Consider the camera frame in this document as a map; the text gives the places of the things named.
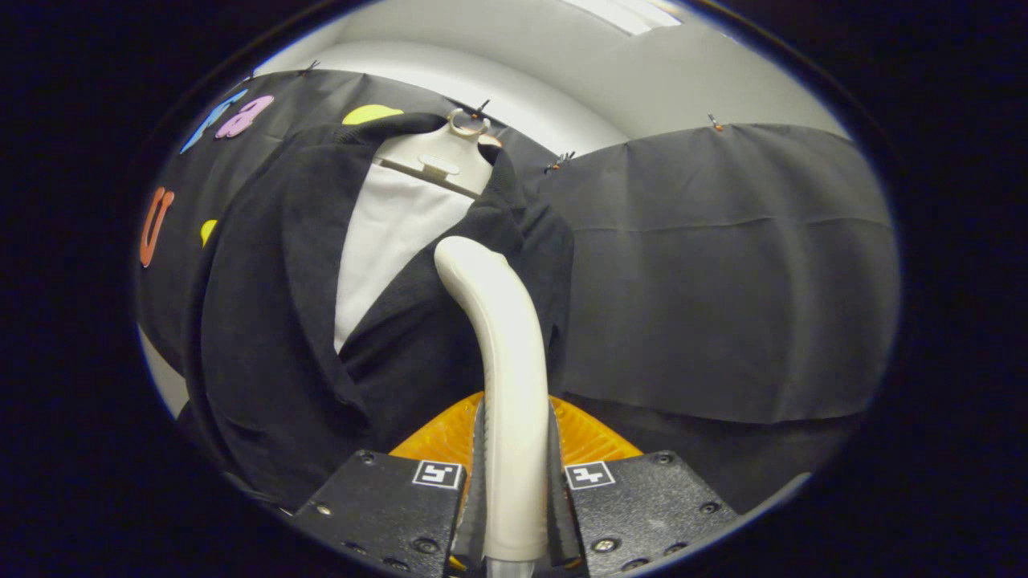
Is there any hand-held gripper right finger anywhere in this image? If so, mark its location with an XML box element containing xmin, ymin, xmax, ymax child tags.
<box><xmin>549</xmin><ymin>393</ymin><xmax>740</xmax><ymax>578</ymax></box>

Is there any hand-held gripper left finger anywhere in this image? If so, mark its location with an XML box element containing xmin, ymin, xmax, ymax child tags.
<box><xmin>289</xmin><ymin>392</ymin><xmax>488</xmax><ymax>578</ymax></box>

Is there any white garment steamer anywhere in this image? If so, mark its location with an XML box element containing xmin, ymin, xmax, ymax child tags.
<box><xmin>434</xmin><ymin>235</ymin><xmax>552</xmax><ymax>563</ymax></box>

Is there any black suit jacket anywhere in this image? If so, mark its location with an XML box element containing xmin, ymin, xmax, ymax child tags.
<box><xmin>181</xmin><ymin>112</ymin><xmax>575</xmax><ymax>511</ymax></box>

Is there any black backdrop cloth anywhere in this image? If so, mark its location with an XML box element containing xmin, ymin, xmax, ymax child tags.
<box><xmin>135</xmin><ymin>68</ymin><xmax>902</xmax><ymax>515</ymax></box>

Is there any white mannequin torso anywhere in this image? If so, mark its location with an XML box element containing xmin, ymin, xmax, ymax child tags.
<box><xmin>333</xmin><ymin>157</ymin><xmax>476</xmax><ymax>354</ymax></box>

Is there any white plastic hanger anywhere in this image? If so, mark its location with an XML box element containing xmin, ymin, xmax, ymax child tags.
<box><xmin>373</xmin><ymin>108</ymin><xmax>495</xmax><ymax>200</ymax></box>

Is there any ceiling light panel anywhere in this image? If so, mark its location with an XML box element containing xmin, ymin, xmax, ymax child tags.
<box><xmin>562</xmin><ymin>0</ymin><xmax>683</xmax><ymax>37</ymax></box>

